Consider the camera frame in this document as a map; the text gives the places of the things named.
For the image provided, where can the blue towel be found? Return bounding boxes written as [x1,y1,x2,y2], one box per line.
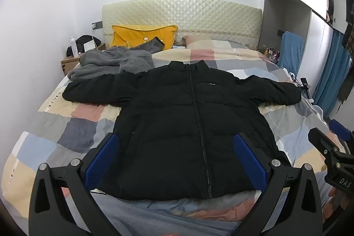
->
[277,31,304,79]

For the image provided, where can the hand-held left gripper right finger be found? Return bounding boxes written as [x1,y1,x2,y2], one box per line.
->
[233,132,324,236]

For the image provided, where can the grey fleece garment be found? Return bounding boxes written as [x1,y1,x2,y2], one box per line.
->
[67,37,165,81]

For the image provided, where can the white card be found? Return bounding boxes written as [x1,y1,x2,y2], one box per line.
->
[83,41,96,54]

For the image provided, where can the black phone on tripod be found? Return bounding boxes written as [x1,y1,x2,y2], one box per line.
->
[299,77,315,103]

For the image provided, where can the blue curtain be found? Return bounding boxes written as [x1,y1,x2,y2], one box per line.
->
[312,29,353,118]

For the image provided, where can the wooden nightstand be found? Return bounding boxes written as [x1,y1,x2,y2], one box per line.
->
[61,43,106,76]

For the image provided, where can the clear water bottle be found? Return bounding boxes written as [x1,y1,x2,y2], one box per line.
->
[71,37,79,58]

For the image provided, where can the patchwork checked blanket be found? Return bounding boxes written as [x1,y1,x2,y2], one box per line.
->
[0,46,354,236]

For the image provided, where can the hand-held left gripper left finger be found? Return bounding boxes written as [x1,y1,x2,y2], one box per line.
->
[28,132,123,236]

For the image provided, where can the black puffer jacket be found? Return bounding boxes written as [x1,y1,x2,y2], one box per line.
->
[62,60,302,201]

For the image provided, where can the checked pillow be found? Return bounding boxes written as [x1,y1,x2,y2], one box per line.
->
[184,35,251,51]

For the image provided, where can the yellow pillow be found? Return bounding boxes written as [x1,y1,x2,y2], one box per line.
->
[110,25,178,50]

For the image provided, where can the group of cosmetic bottles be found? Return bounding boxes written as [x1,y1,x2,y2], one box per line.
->
[263,45,281,64]

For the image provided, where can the person's right hand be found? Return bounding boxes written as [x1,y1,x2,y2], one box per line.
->
[328,186,352,215]

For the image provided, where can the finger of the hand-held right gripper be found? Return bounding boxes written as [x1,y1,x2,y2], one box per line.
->
[329,119,354,148]
[308,128,349,162]

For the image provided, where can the black bag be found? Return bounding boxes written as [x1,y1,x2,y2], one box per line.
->
[66,35,102,57]

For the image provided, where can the cream quilted headboard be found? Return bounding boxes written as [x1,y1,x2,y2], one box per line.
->
[101,0,263,50]

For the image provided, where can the white wardrobe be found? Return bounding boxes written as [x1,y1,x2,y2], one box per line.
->
[261,0,354,115]

